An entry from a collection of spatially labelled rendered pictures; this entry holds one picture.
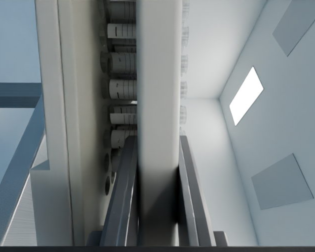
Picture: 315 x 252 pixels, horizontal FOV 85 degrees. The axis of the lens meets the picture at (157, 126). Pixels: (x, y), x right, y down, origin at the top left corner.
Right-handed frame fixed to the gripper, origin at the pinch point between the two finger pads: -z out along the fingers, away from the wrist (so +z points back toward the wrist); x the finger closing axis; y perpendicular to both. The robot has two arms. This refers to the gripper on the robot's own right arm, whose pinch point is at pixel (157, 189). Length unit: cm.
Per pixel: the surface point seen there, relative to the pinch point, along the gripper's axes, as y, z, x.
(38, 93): 9.2, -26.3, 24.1
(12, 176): 12.8, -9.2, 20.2
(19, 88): 8.7, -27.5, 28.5
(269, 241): 316, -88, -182
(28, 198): 15.3, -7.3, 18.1
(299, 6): 15, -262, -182
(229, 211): 336, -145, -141
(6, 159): 86, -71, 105
